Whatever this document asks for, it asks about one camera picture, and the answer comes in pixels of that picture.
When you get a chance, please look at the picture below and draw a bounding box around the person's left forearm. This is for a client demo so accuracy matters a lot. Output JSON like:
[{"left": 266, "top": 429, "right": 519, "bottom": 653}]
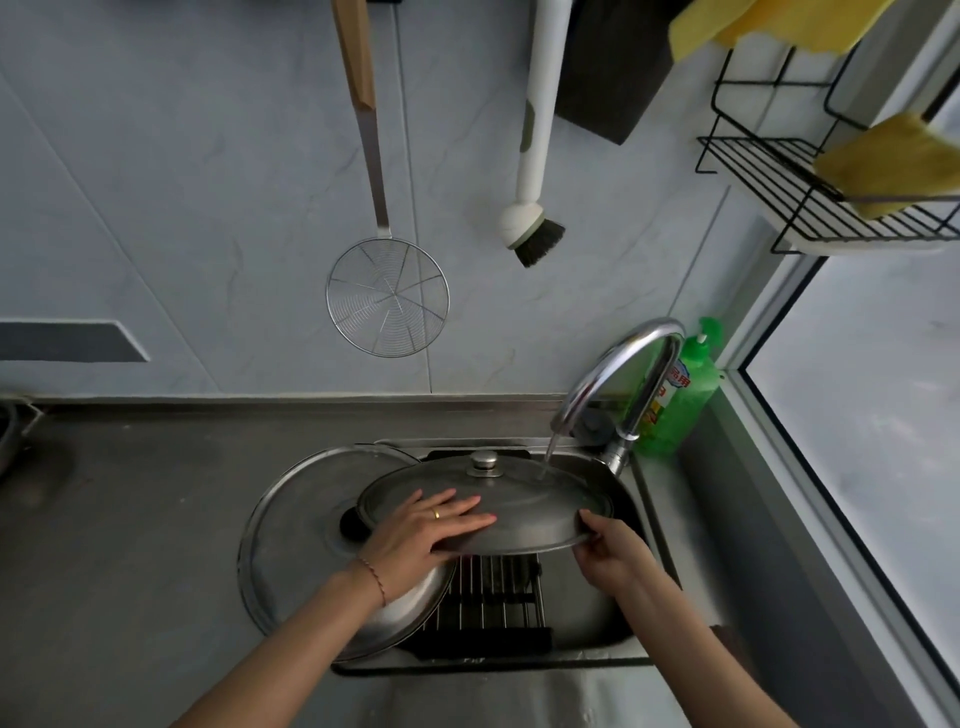
[{"left": 171, "top": 564, "right": 385, "bottom": 728}]

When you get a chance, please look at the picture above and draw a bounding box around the wire skimmer with wooden handle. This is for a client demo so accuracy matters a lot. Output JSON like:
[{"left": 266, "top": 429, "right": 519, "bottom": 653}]
[{"left": 324, "top": 0, "right": 452, "bottom": 360}]

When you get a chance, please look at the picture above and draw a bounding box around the large lid with black knob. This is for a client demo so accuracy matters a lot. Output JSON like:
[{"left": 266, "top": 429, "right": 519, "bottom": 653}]
[{"left": 237, "top": 445, "right": 461, "bottom": 663}]

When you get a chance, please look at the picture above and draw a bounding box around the yellow cloth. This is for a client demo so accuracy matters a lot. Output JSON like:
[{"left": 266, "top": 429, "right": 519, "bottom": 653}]
[{"left": 668, "top": 0, "right": 898, "bottom": 63}]

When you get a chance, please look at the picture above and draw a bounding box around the person's left hand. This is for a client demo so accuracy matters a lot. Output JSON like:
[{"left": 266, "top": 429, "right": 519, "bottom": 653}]
[{"left": 357, "top": 488, "right": 498, "bottom": 595}]

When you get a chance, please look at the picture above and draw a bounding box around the steel wire sink rack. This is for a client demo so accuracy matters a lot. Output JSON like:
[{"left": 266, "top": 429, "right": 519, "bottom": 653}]
[{"left": 407, "top": 553, "right": 556, "bottom": 663}]

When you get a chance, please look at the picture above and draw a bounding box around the white dish brush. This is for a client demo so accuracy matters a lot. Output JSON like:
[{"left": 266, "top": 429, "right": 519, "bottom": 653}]
[{"left": 499, "top": 0, "right": 568, "bottom": 270}]

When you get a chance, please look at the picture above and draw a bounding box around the chrome curved faucet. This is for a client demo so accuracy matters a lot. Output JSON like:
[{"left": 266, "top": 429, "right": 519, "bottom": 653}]
[{"left": 550, "top": 318, "right": 688, "bottom": 478}]

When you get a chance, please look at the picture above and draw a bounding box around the green dish soap bottle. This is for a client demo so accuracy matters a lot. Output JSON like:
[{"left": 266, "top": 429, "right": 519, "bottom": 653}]
[{"left": 637, "top": 315, "right": 728, "bottom": 461}]

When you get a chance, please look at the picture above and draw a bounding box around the white window frame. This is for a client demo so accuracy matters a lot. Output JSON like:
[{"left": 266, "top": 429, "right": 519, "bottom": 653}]
[{"left": 721, "top": 45, "right": 960, "bottom": 710}]

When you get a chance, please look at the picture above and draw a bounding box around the yellow sponge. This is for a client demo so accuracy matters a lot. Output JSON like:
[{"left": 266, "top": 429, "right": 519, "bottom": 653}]
[{"left": 813, "top": 111, "right": 960, "bottom": 221}]

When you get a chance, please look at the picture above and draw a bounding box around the black wire wall shelf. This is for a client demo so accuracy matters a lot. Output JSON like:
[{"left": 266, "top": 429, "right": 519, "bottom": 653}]
[{"left": 695, "top": 41, "right": 960, "bottom": 257}]

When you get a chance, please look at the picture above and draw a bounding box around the thin beaded bracelet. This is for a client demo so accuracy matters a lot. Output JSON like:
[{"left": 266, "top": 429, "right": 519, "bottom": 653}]
[{"left": 353, "top": 555, "right": 388, "bottom": 609}]

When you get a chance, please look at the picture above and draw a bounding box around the steel pot lid with knob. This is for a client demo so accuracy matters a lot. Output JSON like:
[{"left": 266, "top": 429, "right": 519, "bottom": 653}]
[{"left": 355, "top": 449, "right": 606, "bottom": 558}]

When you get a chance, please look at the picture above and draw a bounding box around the person's right hand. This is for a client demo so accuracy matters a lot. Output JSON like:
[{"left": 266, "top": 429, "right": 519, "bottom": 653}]
[{"left": 576, "top": 510, "right": 663, "bottom": 603}]

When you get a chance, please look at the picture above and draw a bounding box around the dark hanging board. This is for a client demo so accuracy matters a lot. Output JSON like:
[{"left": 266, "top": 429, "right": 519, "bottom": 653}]
[{"left": 554, "top": 0, "right": 681, "bottom": 147}]

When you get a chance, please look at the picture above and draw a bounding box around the person's right forearm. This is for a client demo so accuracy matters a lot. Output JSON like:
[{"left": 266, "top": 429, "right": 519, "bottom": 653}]
[{"left": 611, "top": 562, "right": 800, "bottom": 728}]

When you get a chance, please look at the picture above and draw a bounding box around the stainless steel sink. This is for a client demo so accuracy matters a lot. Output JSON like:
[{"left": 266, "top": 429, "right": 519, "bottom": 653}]
[{"left": 330, "top": 438, "right": 685, "bottom": 678}]

